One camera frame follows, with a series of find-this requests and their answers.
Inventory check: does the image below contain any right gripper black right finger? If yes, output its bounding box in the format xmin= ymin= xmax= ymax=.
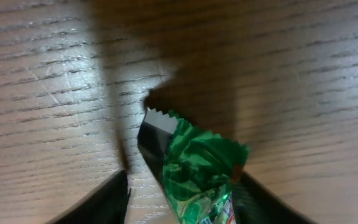
xmin=232 ymin=172 xmax=314 ymax=224

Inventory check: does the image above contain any green KitKat Chunky bar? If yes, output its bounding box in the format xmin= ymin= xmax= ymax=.
xmin=137 ymin=109 xmax=249 ymax=224

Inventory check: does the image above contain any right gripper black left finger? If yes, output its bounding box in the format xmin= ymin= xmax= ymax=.
xmin=47 ymin=170 xmax=131 ymax=224

